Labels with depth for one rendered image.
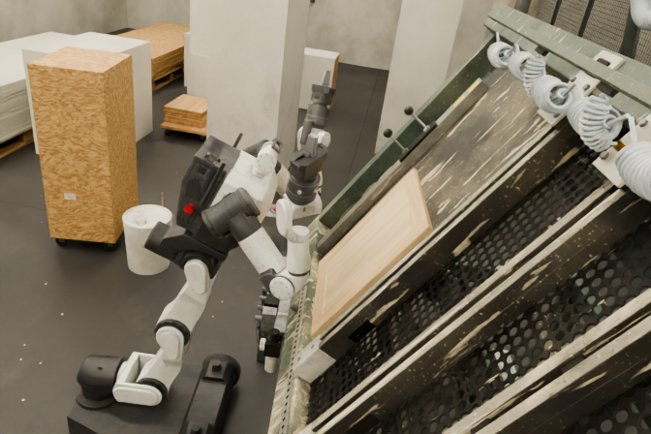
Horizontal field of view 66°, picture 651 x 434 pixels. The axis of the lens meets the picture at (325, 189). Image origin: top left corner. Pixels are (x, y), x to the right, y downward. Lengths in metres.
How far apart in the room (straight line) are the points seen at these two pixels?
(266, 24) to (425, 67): 2.04
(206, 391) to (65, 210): 1.69
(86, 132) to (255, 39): 1.46
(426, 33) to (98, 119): 3.35
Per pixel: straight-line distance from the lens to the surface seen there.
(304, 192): 1.36
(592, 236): 1.03
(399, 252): 1.58
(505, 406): 0.92
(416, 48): 5.42
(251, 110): 4.21
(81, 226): 3.70
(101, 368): 2.47
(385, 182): 2.02
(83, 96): 3.30
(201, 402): 2.49
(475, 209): 1.30
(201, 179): 1.70
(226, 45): 4.15
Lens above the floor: 2.09
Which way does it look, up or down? 26 degrees down
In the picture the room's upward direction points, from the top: 8 degrees clockwise
